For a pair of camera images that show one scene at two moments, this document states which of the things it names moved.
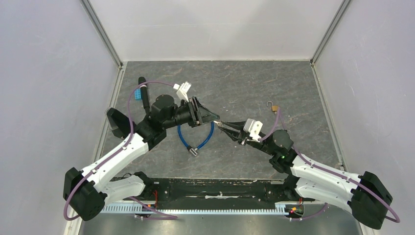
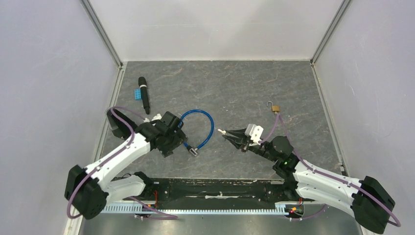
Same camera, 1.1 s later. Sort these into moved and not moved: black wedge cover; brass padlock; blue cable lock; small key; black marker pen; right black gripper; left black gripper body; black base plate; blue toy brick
Moved: right black gripper; small key; left black gripper body
Not moved: black base plate; blue toy brick; black wedge cover; brass padlock; black marker pen; blue cable lock
